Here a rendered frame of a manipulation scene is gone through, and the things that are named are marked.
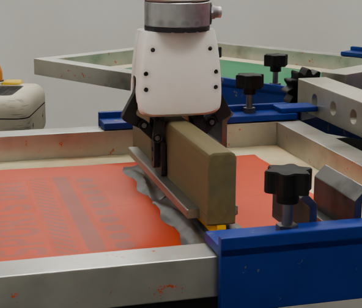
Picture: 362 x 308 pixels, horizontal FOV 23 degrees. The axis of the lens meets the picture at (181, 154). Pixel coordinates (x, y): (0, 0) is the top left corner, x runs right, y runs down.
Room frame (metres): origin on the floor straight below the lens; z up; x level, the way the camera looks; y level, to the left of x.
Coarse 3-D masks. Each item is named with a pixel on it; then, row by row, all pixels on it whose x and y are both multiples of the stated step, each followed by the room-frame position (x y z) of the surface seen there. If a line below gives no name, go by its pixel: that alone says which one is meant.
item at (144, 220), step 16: (128, 208) 0.99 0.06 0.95; (144, 208) 0.99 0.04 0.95; (240, 208) 0.99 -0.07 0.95; (256, 208) 0.99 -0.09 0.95; (128, 224) 0.93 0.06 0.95; (144, 224) 0.93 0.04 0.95; (160, 224) 0.93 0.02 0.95; (240, 224) 0.93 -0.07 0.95; (256, 224) 0.93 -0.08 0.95; (272, 224) 0.93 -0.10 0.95; (144, 240) 0.88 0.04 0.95; (160, 240) 0.88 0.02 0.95; (176, 240) 0.88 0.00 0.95; (48, 256) 0.83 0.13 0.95
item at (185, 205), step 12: (132, 156) 1.13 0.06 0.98; (144, 156) 1.11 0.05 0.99; (144, 168) 1.06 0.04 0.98; (156, 180) 1.01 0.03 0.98; (168, 180) 0.99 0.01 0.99; (168, 192) 0.95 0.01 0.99; (180, 192) 0.94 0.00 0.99; (180, 204) 0.90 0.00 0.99; (192, 204) 0.89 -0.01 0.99; (192, 216) 0.88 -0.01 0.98
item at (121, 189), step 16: (240, 160) 1.23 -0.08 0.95; (256, 160) 1.23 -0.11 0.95; (0, 176) 1.14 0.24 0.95; (16, 176) 1.14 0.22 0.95; (32, 176) 1.14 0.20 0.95; (48, 176) 1.14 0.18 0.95; (64, 176) 1.14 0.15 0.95; (96, 176) 1.14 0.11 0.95; (112, 176) 1.14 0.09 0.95; (240, 176) 1.14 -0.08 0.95; (256, 176) 1.14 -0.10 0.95; (112, 192) 1.06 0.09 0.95; (128, 192) 1.06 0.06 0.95; (240, 192) 1.06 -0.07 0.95; (256, 192) 1.06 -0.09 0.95
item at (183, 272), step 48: (0, 144) 1.22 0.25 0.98; (48, 144) 1.24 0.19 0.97; (96, 144) 1.26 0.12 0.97; (240, 144) 1.31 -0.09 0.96; (288, 144) 1.28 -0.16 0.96; (336, 144) 1.17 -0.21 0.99; (0, 288) 0.68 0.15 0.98; (48, 288) 0.69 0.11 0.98; (96, 288) 0.70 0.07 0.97; (144, 288) 0.71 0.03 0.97; (192, 288) 0.73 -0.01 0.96
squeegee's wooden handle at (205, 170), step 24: (168, 120) 1.02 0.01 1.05; (144, 144) 1.12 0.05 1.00; (168, 144) 1.00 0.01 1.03; (192, 144) 0.91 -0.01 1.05; (216, 144) 0.89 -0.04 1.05; (168, 168) 1.00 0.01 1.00; (192, 168) 0.91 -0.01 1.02; (216, 168) 0.85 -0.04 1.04; (192, 192) 0.90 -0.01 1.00; (216, 192) 0.85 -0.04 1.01; (216, 216) 0.85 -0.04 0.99
